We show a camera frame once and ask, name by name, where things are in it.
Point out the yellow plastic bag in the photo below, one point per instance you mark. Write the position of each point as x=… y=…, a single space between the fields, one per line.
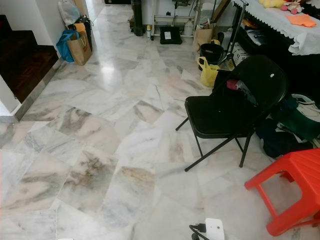
x=209 y=75

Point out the large brown paper bag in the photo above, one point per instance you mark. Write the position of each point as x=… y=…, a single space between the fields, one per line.
x=79 y=49

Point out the black bucket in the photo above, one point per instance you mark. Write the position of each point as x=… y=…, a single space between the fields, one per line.
x=211 y=52

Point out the orange cloth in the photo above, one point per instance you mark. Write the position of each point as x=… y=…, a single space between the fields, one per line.
x=301 y=20

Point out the dark wooden staircase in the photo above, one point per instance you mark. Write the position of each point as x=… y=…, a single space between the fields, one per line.
x=25 y=62

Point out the pink stuffed toy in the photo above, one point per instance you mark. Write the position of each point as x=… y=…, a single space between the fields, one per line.
x=295 y=6

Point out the red and grey clothing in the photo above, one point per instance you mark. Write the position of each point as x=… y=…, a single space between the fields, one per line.
x=242 y=89

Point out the blue shopping bag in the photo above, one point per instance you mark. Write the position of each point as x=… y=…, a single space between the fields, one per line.
x=64 y=46

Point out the white lace tablecloth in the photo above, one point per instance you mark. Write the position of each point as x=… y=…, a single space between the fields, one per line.
x=275 y=21

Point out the black upright cylinder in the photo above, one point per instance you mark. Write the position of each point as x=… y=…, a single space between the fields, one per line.
x=137 y=16

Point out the white metal rack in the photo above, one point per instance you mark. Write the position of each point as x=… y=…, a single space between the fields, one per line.
x=172 y=19

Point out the black bag with white label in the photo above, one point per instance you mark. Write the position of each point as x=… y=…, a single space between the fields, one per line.
x=170 y=35

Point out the dark navy bag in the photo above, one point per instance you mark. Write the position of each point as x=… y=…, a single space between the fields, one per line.
x=277 y=142

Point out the grey plastic bag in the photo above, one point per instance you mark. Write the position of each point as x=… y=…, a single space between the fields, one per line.
x=69 y=12

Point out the dark green bag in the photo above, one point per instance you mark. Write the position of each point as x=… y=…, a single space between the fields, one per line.
x=300 y=120

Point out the black tripod stand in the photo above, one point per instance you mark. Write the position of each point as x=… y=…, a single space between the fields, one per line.
x=236 y=33

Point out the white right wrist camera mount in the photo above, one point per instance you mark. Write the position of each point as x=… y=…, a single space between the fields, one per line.
x=214 y=229

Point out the white plastic bottle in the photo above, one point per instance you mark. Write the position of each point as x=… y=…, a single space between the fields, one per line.
x=189 y=28

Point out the yellow plush toy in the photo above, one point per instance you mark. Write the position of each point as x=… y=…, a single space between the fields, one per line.
x=271 y=3

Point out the red plastic stool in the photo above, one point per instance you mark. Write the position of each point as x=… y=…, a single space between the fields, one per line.
x=297 y=165

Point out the small brown paper bag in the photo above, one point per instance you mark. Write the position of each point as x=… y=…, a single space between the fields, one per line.
x=203 y=37

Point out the black folding chair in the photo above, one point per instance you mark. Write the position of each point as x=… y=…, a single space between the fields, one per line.
x=217 y=112

